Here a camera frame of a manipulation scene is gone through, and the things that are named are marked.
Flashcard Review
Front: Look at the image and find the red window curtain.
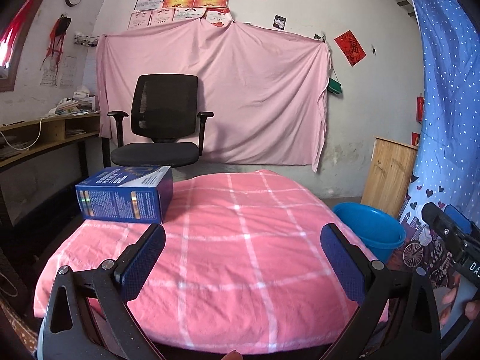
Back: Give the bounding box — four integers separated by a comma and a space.
0, 0, 42, 66

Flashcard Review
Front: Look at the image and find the red tassel ornament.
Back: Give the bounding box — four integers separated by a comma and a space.
40, 16, 72, 70

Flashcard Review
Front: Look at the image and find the blue plastic basin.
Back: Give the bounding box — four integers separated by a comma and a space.
332, 202, 407, 264

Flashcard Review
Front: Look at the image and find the wall calendar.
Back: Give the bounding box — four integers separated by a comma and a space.
39, 55, 77, 89

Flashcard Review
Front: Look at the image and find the wire wall rack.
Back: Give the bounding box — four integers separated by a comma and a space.
73, 34, 100, 47

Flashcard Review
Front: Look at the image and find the window frame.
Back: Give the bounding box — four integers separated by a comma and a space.
0, 0, 44, 92

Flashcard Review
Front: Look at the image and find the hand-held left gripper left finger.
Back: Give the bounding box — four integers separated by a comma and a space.
37, 223, 166, 360

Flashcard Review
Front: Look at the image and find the brown speckled furniture edge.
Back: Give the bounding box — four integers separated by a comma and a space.
0, 300, 38, 360

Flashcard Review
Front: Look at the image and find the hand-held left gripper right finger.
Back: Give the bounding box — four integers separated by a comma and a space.
320, 223, 442, 360

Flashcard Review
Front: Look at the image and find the black office chair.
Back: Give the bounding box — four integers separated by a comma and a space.
107, 74, 214, 169

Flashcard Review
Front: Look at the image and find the pink checked tablecloth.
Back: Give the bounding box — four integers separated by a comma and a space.
34, 169, 391, 355

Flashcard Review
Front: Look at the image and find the pink wall sheet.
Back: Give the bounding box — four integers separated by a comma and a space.
95, 19, 332, 173

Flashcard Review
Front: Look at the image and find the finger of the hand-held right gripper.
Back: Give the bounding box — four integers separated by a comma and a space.
444, 205, 472, 233
422, 202, 456, 241

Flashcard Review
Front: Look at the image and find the red wall poster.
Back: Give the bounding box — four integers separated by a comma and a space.
334, 30, 367, 67

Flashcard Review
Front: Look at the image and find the wooden cabinet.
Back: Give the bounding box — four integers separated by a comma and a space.
361, 136, 419, 218

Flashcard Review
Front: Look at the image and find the wooden desk with shelf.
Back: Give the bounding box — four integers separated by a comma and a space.
0, 112, 110, 229

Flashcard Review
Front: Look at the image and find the white cable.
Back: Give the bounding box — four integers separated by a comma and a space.
0, 119, 44, 152

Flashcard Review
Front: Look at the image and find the stack of books and papers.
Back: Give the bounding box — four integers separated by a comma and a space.
49, 87, 99, 117

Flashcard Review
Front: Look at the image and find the blue cardboard box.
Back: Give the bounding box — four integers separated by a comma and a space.
75, 165, 174, 224

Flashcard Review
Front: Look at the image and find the person's right hand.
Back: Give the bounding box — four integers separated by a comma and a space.
439, 274, 480, 325

